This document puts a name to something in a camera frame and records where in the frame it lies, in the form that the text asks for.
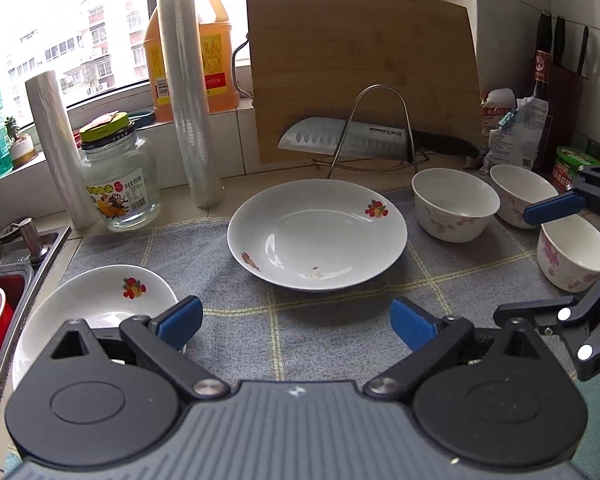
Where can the white pink-floral bowl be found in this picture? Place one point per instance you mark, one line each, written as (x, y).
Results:
(568, 253)

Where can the small potted plant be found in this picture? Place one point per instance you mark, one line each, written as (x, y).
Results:
(21, 146)

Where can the white fruit-print plate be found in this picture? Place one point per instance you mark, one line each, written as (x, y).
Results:
(317, 235)

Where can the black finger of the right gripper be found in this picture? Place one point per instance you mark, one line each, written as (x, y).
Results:
(582, 193)

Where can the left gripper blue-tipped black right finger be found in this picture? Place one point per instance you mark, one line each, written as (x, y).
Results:
(436, 344)

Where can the cling film roll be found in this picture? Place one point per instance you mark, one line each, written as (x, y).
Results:
(185, 74)

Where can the large white floral bowl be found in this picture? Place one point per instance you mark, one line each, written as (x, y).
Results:
(452, 205)

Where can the wooden cutting board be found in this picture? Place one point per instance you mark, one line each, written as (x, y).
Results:
(387, 62)

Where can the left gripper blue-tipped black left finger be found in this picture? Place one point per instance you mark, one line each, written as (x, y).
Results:
(157, 344)

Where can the clear glass jar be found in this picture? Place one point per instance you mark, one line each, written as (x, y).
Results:
(119, 172)

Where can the white plastic bag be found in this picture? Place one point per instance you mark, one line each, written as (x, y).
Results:
(512, 129)

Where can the green-lid sauce jar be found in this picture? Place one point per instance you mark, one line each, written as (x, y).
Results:
(566, 166)

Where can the steel sink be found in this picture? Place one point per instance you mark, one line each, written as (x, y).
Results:
(21, 278)

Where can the white plate with stain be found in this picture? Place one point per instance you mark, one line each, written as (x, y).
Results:
(103, 297)

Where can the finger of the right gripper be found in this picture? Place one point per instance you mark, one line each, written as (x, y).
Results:
(575, 320)

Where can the orange oil jug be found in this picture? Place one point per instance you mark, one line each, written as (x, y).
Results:
(216, 53)

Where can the steel cleaver knife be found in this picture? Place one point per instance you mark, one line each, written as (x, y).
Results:
(293, 140)

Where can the wire cutting board rack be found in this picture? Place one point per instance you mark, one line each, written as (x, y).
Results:
(350, 138)

